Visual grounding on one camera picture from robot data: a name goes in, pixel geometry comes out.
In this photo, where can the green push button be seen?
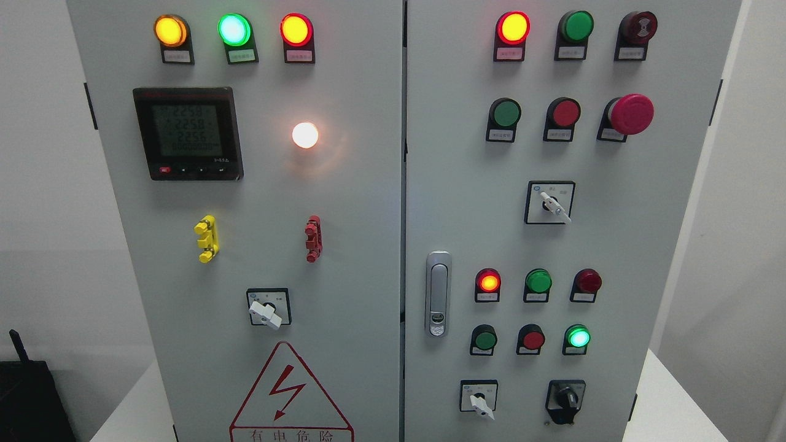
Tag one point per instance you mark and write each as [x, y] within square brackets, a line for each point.
[503, 116]
[483, 340]

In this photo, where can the yellow terminal connector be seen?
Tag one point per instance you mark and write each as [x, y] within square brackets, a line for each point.
[208, 239]

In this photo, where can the red push button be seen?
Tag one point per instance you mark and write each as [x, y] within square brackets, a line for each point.
[530, 340]
[562, 115]

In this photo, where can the yellow indicator lamp top left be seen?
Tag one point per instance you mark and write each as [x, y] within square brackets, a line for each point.
[175, 39]

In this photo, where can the grey left cabinet door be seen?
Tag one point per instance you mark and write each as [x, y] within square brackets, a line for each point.
[346, 306]

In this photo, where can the green lamp lower middle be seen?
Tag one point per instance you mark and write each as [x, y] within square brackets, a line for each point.
[537, 286]

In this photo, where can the green lamp right top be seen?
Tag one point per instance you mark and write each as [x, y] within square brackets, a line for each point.
[574, 30]

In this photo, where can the green lit indicator lamp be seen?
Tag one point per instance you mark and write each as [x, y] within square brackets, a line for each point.
[237, 34]

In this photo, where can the green lamp button lower right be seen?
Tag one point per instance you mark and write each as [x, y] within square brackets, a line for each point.
[576, 340]

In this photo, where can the red lit lamp left door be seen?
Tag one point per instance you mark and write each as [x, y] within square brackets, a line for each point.
[297, 34]

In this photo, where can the black device with antenna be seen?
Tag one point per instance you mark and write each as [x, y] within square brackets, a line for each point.
[31, 409]

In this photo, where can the black digital power meter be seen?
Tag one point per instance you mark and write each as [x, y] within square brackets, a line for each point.
[189, 133]

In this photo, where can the red lit lamp right top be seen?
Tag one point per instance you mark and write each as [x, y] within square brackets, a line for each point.
[511, 32]

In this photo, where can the red push button upper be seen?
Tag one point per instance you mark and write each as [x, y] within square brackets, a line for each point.
[562, 115]

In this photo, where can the green push button lower left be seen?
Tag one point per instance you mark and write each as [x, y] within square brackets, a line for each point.
[483, 340]

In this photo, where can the white selector switch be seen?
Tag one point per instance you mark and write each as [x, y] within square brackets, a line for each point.
[479, 396]
[549, 202]

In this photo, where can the silver door lock handle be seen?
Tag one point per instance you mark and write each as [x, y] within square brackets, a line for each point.
[437, 291]

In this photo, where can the red lamp lower right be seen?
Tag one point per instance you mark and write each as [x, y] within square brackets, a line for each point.
[586, 285]

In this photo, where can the red terminal connector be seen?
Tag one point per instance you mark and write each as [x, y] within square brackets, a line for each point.
[313, 243]

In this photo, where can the black rotary knob switch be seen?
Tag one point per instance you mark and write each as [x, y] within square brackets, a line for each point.
[564, 400]

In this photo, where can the dark red buzzer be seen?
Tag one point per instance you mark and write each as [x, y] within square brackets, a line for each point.
[635, 31]

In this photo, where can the red lit lamp lower left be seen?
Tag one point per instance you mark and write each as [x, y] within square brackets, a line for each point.
[487, 286]

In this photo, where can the green push button upper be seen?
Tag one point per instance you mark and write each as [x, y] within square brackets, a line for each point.
[503, 116]

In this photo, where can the white selector switch left door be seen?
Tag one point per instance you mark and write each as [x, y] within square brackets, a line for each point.
[270, 307]

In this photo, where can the white selector switch right bottom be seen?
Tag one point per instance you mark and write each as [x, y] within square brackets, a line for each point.
[479, 396]

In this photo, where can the grey right cabinet door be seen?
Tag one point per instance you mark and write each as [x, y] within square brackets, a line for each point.
[468, 196]

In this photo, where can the white lit indicator lamp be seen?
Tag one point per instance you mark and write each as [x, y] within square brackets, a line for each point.
[305, 135]

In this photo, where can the red electric hazard warning sticker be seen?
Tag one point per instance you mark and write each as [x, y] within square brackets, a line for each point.
[288, 403]

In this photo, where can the red lit lamp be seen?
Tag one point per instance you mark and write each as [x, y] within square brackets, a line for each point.
[487, 286]
[511, 32]

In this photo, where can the grey cabinet door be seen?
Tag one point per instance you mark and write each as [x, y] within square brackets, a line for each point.
[346, 306]
[468, 196]

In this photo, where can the red mushroom emergency stop button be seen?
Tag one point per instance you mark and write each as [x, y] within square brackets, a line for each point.
[625, 116]

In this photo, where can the white selector switch right upper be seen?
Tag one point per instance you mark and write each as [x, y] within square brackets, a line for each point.
[549, 202]

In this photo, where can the red push button lower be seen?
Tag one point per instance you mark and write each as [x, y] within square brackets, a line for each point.
[530, 340]

